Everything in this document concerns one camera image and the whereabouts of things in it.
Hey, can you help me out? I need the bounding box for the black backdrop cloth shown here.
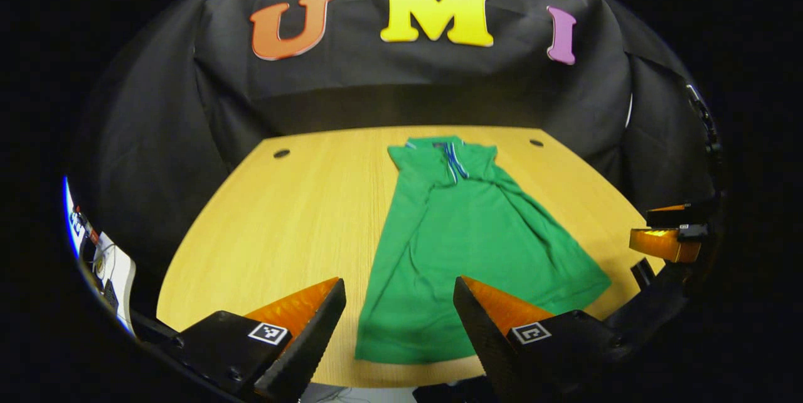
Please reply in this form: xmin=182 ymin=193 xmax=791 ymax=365
xmin=66 ymin=0 xmax=722 ymax=322

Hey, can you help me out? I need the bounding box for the computer screen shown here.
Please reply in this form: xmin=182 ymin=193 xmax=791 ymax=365
xmin=63 ymin=177 xmax=88 ymax=256

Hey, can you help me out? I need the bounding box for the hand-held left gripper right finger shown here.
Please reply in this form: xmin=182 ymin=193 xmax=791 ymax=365
xmin=453 ymin=276 xmax=619 ymax=403

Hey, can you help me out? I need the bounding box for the green T-shirt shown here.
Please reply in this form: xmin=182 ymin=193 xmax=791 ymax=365
xmin=354 ymin=135 xmax=612 ymax=366

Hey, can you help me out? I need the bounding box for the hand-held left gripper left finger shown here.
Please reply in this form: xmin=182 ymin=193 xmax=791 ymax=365
xmin=166 ymin=276 xmax=347 ymax=403

